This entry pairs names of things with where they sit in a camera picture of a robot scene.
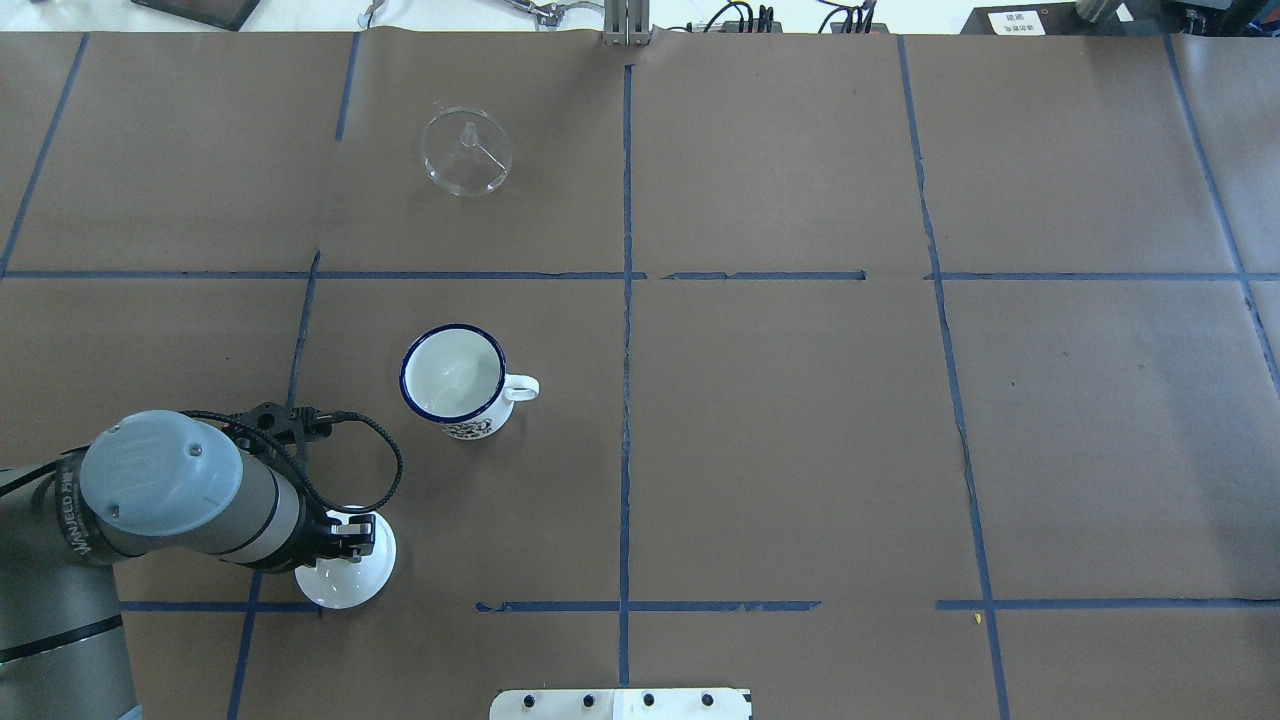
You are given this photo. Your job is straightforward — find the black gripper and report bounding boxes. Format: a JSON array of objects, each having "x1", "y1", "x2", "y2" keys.
[{"x1": 250, "y1": 489, "x2": 378, "y2": 574}]

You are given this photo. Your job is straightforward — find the white ceramic lid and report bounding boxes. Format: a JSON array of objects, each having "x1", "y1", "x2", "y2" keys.
[{"x1": 293, "y1": 505, "x2": 398, "y2": 610}]

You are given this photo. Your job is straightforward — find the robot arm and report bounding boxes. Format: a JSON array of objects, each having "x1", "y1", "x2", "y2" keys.
[{"x1": 1, "y1": 404, "x2": 397, "y2": 719}]

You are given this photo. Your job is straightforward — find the white enamel mug blue rim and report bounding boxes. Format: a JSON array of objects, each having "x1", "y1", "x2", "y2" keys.
[{"x1": 398, "y1": 323, "x2": 541, "y2": 441}]

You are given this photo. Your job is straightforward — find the dark framed tray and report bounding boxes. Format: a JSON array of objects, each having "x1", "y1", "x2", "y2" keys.
[{"x1": 132, "y1": 0, "x2": 260, "y2": 32}]

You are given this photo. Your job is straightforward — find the black power strip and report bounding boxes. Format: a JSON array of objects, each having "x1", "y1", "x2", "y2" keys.
[{"x1": 671, "y1": 18, "x2": 785, "y2": 35}]

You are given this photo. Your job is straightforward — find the black box with label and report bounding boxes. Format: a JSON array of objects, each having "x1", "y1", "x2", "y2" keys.
[{"x1": 959, "y1": 3, "x2": 1082, "y2": 37}]

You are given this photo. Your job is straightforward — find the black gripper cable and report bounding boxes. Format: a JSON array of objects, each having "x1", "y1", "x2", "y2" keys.
[{"x1": 180, "y1": 407, "x2": 404, "y2": 515}]

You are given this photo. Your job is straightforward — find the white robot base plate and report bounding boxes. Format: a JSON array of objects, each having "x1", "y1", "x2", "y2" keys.
[{"x1": 488, "y1": 687, "x2": 754, "y2": 719}]

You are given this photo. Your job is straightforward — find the aluminium frame post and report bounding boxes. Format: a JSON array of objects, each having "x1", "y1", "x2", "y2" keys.
[{"x1": 602, "y1": 0, "x2": 652, "y2": 46}]

